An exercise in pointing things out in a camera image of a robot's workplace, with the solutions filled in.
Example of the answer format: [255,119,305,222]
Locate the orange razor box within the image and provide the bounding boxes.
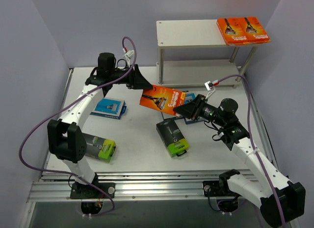
[216,18,249,46]
[139,85,186,116]
[237,17,271,44]

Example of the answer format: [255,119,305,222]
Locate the orange razor box front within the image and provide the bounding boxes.
[216,18,249,46]

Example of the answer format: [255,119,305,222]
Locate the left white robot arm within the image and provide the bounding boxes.
[47,53,153,198]

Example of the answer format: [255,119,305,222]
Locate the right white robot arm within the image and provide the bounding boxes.
[174,94,306,228]

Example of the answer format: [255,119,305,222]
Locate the white two-tier shelf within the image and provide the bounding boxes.
[156,19,258,88]

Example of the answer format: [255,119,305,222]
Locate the blue razor box right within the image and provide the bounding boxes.
[178,90,197,125]

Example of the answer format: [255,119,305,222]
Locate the blue razor box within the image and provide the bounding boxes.
[91,98,127,119]
[178,90,197,125]

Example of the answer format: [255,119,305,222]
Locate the black green razor box centre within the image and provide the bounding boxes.
[156,119,189,157]

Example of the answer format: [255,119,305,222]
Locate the black green razor box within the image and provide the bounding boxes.
[83,133,116,162]
[156,119,189,157]

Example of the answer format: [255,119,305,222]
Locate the blue razor box left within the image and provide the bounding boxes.
[91,98,127,119]

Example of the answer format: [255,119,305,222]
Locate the black green razor box left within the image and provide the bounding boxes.
[83,133,116,162]

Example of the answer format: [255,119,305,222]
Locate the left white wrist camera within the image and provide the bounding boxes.
[123,48,135,62]

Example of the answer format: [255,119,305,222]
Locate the aluminium rail frame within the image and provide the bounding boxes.
[26,170,294,206]

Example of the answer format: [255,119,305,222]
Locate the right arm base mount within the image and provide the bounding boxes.
[202,180,246,216]

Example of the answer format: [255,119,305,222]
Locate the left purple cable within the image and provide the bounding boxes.
[19,36,138,216]

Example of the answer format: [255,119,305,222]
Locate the purple cable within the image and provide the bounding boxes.
[19,36,138,216]
[213,74,287,228]

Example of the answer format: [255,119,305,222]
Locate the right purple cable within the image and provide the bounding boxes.
[213,74,287,228]

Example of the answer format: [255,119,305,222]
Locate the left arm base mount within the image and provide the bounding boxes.
[70,182,116,217]

